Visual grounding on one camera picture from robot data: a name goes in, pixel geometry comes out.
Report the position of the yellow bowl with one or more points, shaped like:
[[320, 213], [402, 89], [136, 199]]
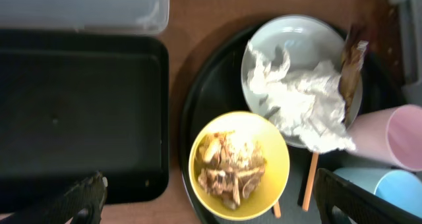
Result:
[[276, 174]]

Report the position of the pink cup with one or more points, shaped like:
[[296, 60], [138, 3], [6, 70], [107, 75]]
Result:
[[391, 136]]

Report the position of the blue cup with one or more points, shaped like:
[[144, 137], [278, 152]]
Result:
[[398, 187]]

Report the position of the grey plate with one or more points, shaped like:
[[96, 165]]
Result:
[[308, 42]]

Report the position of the left wooden chopstick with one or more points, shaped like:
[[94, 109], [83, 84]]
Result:
[[277, 210]]

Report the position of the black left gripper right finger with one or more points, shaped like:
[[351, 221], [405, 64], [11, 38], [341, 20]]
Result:
[[330, 191]]

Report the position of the food scraps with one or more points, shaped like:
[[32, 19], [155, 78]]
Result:
[[229, 165]]

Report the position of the black rectangular tray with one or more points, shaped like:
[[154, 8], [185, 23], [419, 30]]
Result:
[[73, 104]]

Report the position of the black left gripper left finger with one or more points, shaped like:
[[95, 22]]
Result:
[[81, 203]]

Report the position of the wooden chopstick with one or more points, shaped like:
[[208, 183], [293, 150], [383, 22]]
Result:
[[277, 210], [310, 181]]

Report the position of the right wooden chopstick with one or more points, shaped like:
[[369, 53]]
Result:
[[310, 181]]

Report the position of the white napkin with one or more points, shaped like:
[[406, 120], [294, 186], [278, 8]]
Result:
[[302, 104]]

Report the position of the clear plastic waste bin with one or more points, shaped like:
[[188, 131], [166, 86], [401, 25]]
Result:
[[147, 17]]

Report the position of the brown snack wrapper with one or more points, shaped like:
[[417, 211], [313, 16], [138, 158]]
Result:
[[353, 55]]

